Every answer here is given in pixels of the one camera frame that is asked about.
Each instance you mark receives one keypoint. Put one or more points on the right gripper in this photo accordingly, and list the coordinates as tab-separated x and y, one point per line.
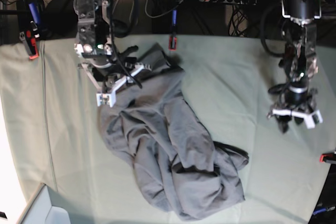
104	70

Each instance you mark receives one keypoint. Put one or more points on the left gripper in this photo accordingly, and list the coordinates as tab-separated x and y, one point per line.
294	97

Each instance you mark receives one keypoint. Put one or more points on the grey t-shirt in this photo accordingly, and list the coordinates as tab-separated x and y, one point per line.
177	165

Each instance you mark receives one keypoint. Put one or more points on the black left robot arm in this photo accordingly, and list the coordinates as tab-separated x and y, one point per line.
299	59

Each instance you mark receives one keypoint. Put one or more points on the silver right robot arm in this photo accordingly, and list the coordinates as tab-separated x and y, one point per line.
95	42

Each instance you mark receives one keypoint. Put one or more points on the red right clamp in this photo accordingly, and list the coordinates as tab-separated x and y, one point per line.
329	158

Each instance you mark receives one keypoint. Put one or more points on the red centre clamp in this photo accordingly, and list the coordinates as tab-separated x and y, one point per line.
172	42

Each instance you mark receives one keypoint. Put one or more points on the black round base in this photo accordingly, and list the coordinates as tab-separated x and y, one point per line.
60	19

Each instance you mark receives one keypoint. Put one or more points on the green table cloth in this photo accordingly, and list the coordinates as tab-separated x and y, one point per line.
50	114

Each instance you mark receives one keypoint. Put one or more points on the red black left clamp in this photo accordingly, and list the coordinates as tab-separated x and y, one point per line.
30	44

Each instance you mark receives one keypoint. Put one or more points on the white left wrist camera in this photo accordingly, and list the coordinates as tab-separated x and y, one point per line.
313	119

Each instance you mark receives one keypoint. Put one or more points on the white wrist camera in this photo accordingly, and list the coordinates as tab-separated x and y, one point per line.
106	99
313	119

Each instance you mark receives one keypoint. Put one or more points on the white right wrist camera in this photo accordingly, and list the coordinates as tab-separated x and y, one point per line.
106	99

